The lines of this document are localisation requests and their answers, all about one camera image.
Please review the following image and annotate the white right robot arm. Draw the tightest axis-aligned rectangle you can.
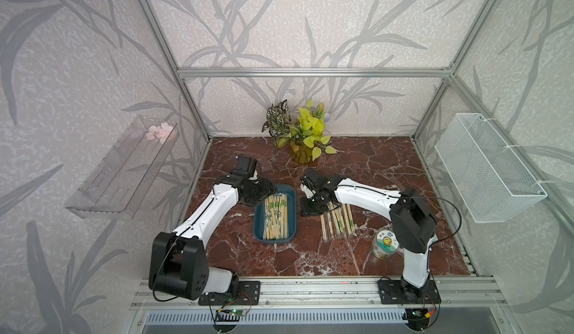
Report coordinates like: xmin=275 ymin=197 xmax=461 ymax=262
xmin=300 ymin=168 xmax=437 ymax=289

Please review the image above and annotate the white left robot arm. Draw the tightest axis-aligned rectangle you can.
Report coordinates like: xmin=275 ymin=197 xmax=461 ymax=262
xmin=149 ymin=156 xmax=275 ymax=301

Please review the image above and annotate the artificial green potted plant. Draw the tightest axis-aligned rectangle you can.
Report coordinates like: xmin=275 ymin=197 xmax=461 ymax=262
xmin=262 ymin=100 xmax=339 ymax=165

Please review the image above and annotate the round canister with green label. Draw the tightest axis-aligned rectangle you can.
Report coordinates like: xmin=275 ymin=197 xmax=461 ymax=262
xmin=372 ymin=228 xmax=399 ymax=259

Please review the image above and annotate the pink artificial flower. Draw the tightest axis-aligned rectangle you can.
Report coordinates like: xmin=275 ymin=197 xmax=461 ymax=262
xmin=145 ymin=122 xmax=175 ymax=144

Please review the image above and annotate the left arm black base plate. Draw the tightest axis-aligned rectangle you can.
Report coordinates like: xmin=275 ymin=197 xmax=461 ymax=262
xmin=198 ymin=280 xmax=261 ymax=307

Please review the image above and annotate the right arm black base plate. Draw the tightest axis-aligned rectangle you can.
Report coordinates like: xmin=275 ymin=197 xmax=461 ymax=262
xmin=377 ymin=277 xmax=442 ymax=305

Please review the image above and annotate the clear acrylic wall shelf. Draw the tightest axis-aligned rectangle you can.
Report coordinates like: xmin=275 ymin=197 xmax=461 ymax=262
xmin=64 ymin=115 xmax=179 ymax=220

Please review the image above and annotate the aluminium front rail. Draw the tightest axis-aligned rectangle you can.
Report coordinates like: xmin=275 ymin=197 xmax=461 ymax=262
xmin=129 ymin=276 xmax=510 ymax=310

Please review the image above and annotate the white wire mesh basket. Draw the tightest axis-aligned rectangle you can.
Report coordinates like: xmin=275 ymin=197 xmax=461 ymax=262
xmin=435 ymin=113 xmax=547 ymax=223

